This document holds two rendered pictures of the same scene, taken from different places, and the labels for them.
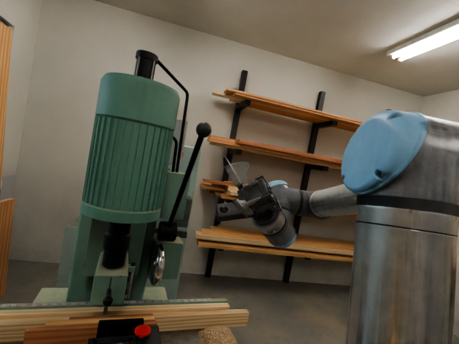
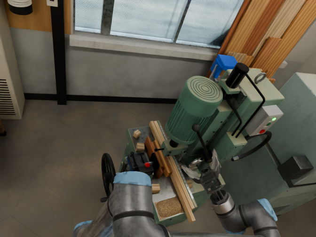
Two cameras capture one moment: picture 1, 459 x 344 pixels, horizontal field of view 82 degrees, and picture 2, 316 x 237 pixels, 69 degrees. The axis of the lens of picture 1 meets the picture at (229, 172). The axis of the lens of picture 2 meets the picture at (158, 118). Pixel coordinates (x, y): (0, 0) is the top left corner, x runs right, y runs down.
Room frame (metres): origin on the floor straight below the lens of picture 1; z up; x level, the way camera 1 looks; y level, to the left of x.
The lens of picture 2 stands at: (0.25, -0.52, 2.09)
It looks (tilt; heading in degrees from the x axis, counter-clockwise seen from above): 47 degrees down; 74
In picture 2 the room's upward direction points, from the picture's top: 23 degrees clockwise
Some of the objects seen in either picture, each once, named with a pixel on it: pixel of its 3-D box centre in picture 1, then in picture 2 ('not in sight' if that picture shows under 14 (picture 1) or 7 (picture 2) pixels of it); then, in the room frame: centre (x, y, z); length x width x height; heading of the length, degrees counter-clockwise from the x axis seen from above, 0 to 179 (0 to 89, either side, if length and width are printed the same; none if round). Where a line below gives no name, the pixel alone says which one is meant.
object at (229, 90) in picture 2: (142, 84); (233, 82); (0.75, 0.29, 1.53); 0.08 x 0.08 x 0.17; 21
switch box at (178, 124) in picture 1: (173, 142); (262, 121); (0.97, 0.22, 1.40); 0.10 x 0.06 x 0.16; 21
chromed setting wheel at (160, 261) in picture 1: (157, 263); (198, 163); (0.79, 0.17, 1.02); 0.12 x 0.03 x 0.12; 21
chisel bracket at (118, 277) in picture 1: (111, 278); (174, 147); (0.64, 0.24, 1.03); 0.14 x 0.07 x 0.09; 21
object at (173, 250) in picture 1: (165, 256); (208, 166); (0.85, 0.16, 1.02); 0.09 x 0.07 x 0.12; 111
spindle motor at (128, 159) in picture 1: (132, 151); (191, 112); (0.62, 0.24, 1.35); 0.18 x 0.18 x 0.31
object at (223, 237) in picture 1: (316, 192); not in sight; (3.01, -1.02, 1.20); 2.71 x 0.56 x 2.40; 103
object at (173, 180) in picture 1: (173, 194); (229, 146); (0.88, 0.17, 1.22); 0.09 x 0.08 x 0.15; 21
